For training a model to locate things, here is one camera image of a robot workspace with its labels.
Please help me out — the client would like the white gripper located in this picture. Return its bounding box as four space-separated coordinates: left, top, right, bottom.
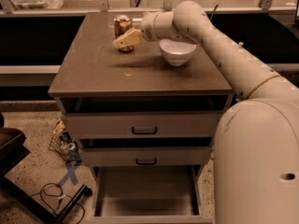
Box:
112 12 158 49

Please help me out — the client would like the orange soda can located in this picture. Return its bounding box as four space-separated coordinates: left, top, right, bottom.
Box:
114 14 133 38

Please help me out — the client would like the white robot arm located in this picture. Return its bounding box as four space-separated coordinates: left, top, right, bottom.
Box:
113 1 299 224

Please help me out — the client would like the top drawer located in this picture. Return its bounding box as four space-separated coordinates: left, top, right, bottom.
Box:
62 112 218 139

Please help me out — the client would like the drawer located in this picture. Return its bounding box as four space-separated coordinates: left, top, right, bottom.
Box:
82 165 212 224
62 112 218 139
79 147 211 167

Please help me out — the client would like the grey drawer cabinet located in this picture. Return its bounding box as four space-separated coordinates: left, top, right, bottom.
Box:
48 10 235 224

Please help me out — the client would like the middle drawer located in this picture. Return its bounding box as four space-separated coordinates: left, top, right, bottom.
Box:
79 147 211 167

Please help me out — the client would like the bottom drawer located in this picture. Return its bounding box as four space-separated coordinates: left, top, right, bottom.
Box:
82 165 212 224

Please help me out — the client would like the white bowl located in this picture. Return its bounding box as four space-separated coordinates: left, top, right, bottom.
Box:
159 39 196 66

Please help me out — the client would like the blue tape cross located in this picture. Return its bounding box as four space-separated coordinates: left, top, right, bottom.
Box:
58 161 81 187

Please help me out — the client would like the black chair base left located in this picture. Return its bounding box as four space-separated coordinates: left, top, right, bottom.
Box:
3 112 95 212

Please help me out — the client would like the wire basket with items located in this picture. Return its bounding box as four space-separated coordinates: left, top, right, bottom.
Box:
49 120 80 161

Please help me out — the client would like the black coiled cable left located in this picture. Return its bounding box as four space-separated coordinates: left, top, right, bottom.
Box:
30 182 86 224

